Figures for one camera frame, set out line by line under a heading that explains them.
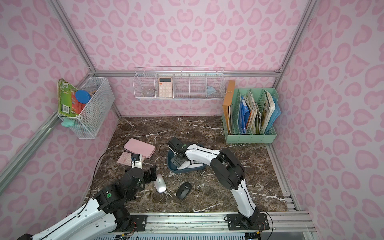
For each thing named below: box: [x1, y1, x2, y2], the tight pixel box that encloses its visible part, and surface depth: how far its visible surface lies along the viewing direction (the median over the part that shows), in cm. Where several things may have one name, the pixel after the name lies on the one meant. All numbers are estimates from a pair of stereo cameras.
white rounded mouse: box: [177, 160, 204, 170], surface depth 90 cm
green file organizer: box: [222, 88, 279, 143], surface depth 99 cm
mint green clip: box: [61, 117, 76, 128], surface depth 65 cm
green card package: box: [58, 78, 85, 117], surface depth 72 cm
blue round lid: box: [75, 90, 91, 104], surface depth 76 cm
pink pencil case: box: [124, 138, 156, 158], surface depth 105 cm
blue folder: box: [239, 95, 250, 134], surface depth 96 cm
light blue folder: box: [265, 101, 282, 134], surface depth 95 cm
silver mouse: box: [154, 174, 167, 193], surface depth 86 cm
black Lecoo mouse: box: [176, 182, 192, 200], surface depth 84 cm
